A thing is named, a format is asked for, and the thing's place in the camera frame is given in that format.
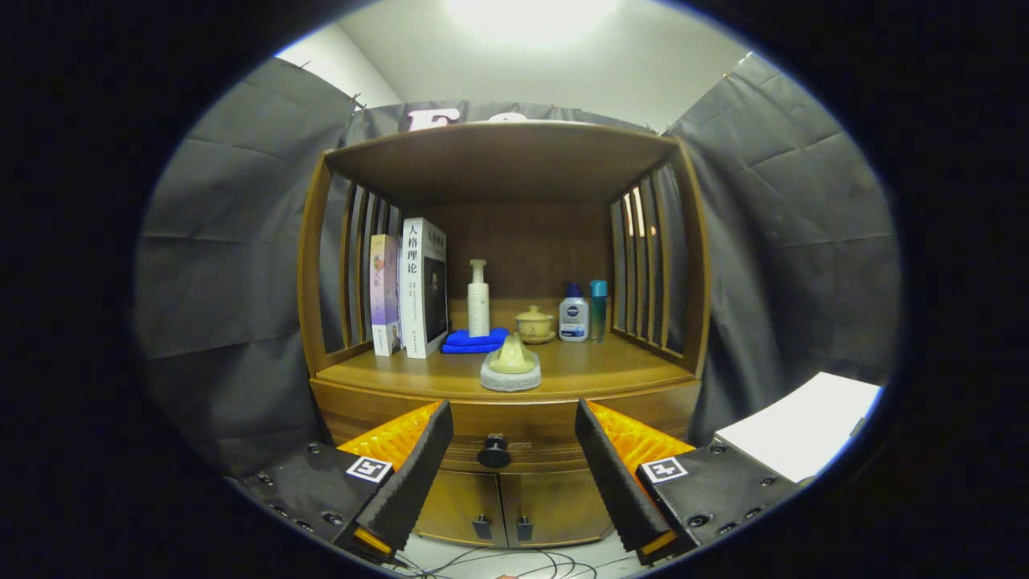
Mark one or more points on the wooden cabinet door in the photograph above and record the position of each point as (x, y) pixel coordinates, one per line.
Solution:
(454, 503)
(563, 507)

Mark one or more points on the wooden drawer with black knob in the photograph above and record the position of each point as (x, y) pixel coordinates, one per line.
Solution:
(530, 426)

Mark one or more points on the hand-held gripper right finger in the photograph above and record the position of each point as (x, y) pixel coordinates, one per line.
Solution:
(615, 474)

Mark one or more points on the brown wooden cabinet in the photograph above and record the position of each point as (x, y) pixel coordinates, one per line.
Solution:
(498, 161)

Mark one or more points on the slim teal bottle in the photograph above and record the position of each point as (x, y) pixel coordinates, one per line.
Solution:
(599, 310)

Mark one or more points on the white pump bottle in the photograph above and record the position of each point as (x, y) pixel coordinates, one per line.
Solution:
(478, 305)

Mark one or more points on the wooden countertop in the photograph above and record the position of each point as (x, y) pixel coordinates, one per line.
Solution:
(611, 368)

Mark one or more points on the purple book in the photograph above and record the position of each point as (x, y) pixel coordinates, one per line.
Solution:
(384, 293)

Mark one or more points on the white flat board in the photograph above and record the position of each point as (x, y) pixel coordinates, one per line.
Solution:
(804, 422)

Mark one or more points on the white lotion bottle blue cap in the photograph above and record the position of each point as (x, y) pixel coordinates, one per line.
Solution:
(573, 318)

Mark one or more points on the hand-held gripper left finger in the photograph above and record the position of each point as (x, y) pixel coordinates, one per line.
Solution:
(406, 474)

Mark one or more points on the yellow lidded teacup with saucer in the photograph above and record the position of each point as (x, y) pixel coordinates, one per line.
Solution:
(534, 326)

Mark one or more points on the blue folded cloth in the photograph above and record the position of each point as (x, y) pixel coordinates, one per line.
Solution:
(466, 342)

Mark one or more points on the thick white book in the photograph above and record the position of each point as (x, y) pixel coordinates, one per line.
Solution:
(422, 289)

